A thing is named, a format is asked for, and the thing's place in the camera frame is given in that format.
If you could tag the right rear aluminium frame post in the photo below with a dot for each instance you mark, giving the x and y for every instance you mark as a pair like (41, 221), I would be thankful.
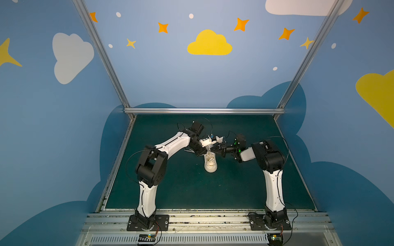
(312, 51)

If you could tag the left side aluminium table rail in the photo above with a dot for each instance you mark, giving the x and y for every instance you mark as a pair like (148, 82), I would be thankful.
(112, 176)

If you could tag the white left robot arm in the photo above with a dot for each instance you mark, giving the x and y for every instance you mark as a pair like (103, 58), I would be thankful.
(151, 169)

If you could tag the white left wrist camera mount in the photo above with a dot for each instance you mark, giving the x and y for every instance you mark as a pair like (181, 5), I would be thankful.
(207, 142)

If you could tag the left rear aluminium frame post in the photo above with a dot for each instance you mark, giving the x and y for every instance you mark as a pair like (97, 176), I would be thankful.
(98, 44)

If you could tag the front aluminium rail platform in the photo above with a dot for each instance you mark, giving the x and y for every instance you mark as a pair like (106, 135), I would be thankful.
(208, 228)

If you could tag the right green circuit board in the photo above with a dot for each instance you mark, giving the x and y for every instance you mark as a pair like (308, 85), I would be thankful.
(275, 240)

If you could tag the white knit sneaker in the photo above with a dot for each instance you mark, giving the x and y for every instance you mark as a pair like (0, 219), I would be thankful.
(210, 163)

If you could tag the aluminium frame post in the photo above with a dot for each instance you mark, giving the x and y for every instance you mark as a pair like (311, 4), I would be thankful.
(98, 44)
(312, 51)

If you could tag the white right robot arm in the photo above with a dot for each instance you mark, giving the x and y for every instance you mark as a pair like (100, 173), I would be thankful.
(271, 161)

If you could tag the left green circuit board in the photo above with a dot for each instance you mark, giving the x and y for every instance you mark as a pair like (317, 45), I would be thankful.
(146, 239)

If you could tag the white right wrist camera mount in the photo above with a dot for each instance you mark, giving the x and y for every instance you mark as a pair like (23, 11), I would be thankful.
(219, 139)

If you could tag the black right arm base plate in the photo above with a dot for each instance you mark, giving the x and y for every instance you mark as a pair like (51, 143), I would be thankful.
(264, 222)

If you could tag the rear horizontal aluminium frame bar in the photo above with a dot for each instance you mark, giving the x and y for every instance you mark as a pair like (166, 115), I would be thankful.
(223, 111)

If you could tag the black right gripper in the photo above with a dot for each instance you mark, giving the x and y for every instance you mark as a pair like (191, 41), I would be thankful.
(224, 148)

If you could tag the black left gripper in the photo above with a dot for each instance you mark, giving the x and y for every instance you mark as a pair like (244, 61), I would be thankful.
(201, 147)

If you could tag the white shoelace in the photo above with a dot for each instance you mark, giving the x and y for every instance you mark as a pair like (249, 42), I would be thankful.
(197, 149)

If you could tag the green circuit board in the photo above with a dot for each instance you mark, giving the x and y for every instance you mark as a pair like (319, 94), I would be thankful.
(275, 240)
(146, 239)

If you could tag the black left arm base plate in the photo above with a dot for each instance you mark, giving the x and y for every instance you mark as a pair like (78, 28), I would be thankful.
(153, 223)

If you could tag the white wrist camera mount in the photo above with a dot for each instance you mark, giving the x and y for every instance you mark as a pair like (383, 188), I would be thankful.
(219, 139)
(207, 142)

